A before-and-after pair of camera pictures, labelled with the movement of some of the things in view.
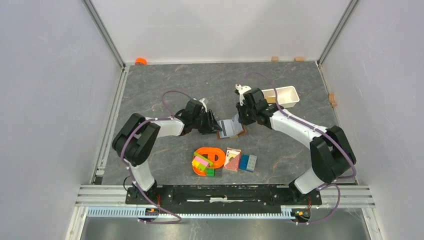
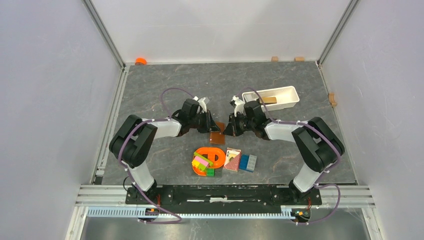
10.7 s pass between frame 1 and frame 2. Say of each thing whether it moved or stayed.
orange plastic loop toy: stayed
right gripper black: moved
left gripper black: stayed
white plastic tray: stayed
